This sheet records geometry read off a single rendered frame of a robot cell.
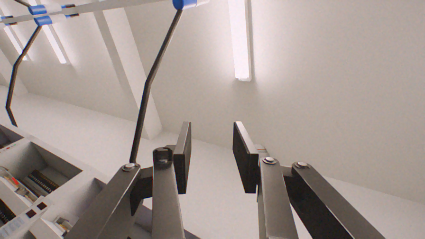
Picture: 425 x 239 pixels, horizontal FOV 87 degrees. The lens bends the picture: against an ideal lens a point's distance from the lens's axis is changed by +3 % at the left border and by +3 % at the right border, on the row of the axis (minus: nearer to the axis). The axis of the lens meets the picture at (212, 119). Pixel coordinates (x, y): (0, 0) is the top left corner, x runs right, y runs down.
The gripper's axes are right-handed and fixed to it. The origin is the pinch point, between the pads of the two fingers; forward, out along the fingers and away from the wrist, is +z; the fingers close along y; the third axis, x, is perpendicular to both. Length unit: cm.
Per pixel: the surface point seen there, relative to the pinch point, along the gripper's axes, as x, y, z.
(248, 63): 0, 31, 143
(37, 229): -53, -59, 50
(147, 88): -6, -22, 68
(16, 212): -54, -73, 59
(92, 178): -46, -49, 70
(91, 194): -53, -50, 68
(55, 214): -53, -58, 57
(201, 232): -45, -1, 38
